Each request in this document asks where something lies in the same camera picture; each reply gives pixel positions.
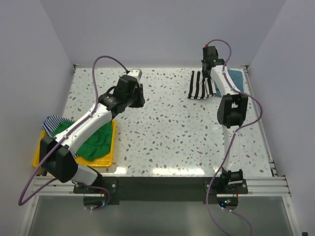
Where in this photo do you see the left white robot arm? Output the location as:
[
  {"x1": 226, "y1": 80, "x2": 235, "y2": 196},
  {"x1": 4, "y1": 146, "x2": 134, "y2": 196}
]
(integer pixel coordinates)
[{"x1": 39, "y1": 69, "x2": 145, "y2": 193}]

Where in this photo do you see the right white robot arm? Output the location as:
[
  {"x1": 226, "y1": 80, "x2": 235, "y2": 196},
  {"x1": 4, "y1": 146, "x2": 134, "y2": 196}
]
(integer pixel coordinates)
[{"x1": 202, "y1": 45, "x2": 248, "y2": 193}]

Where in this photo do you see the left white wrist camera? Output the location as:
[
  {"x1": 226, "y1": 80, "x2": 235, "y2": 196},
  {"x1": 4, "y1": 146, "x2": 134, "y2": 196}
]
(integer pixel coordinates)
[{"x1": 127, "y1": 69, "x2": 142, "y2": 82}]

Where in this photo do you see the blue ribbed tank top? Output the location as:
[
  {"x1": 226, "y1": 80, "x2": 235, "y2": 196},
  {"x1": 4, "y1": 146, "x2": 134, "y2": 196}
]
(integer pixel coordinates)
[{"x1": 214, "y1": 69, "x2": 244, "y2": 97}]

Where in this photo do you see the green tank top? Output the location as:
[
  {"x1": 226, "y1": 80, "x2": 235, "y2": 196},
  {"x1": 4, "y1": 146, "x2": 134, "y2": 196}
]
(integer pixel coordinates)
[{"x1": 52, "y1": 121, "x2": 114, "y2": 162}]

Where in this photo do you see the blue white striped tank top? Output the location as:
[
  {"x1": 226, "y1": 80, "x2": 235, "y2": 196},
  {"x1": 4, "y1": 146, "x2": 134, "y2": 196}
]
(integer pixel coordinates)
[{"x1": 41, "y1": 115, "x2": 81, "y2": 158}]

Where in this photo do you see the black white striped tank top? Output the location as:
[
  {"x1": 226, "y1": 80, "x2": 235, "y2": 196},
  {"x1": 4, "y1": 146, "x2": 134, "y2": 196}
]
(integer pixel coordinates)
[{"x1": 188, "y1": 70, "x2": 217, "y2": 100}]

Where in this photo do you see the yellow plastic tray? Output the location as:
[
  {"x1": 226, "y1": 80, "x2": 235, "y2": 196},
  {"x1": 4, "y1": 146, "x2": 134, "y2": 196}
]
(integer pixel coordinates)
[{"x1": 32, "y1": 120, "x2": 117, "y2": 168}]

